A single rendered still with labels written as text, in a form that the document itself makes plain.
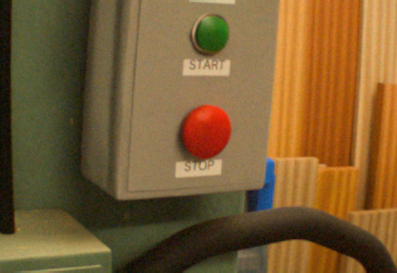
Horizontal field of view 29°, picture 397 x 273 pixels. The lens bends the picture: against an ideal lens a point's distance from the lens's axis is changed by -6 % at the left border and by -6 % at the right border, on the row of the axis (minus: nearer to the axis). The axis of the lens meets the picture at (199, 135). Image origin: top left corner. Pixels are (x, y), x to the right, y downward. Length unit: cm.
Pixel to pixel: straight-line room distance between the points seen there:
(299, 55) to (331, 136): 25
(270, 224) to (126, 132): 14
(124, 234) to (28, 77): 13
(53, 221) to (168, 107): 10
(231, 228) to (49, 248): 14
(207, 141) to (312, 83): 158
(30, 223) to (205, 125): 12
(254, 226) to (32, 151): 15
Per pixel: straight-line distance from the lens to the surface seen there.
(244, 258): 133
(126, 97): 43
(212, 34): 44
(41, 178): 48
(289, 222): 53
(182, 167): 45
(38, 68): 47
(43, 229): 45
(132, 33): 42
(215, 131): 44
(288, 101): 195
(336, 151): 209
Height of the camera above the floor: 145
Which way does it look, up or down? 12 degrees down
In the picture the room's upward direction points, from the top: 5 degrees clockwise
